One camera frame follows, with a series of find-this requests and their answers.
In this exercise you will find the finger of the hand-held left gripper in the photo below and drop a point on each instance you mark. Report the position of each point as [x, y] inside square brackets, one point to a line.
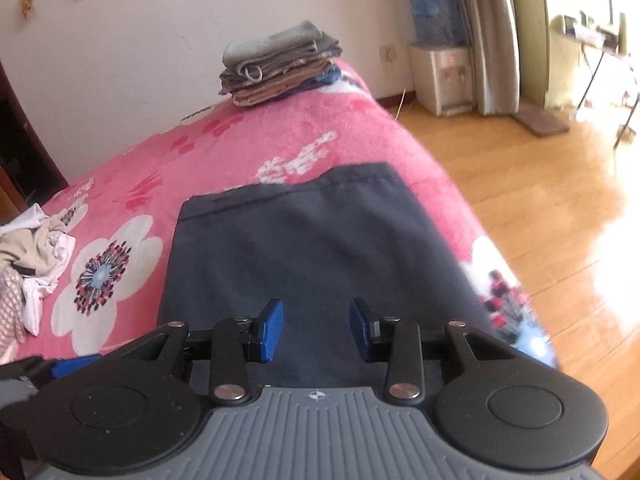
[75, 366]

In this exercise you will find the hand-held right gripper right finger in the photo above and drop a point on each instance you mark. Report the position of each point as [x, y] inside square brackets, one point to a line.
[360, 330]

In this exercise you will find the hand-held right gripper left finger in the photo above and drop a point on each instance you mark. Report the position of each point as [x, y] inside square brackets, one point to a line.
[272, 330]

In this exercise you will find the black pants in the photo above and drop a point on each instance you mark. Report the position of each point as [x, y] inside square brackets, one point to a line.
[310, 240]

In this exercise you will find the pile of unfolded clothes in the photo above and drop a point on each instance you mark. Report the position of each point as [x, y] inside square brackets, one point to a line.
[35, 260]

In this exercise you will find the stack of folded clothes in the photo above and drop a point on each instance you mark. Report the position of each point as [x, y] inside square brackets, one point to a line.
[280, 60]

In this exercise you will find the pink floral blanket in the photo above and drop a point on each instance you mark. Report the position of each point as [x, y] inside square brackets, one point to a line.
[250, 135]

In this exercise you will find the dark wooden headboard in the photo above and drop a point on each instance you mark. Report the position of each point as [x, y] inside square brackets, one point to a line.
[25, 150]

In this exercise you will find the white water dispenser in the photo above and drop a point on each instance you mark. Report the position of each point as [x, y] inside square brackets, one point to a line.
[435, 80]

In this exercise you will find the brown floor mat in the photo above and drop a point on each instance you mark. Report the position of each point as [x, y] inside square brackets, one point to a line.
[540, 121]

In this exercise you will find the beige curtain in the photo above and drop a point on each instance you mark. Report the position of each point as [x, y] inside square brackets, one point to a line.
[492, 35]

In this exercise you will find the folding table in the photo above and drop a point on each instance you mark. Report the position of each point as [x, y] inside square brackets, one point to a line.
[595, 35]

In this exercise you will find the wall outlet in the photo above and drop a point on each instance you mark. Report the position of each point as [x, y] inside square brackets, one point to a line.
[388, 53]

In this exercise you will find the red wall ornament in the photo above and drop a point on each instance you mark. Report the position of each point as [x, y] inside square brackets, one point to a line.
[25, 5]

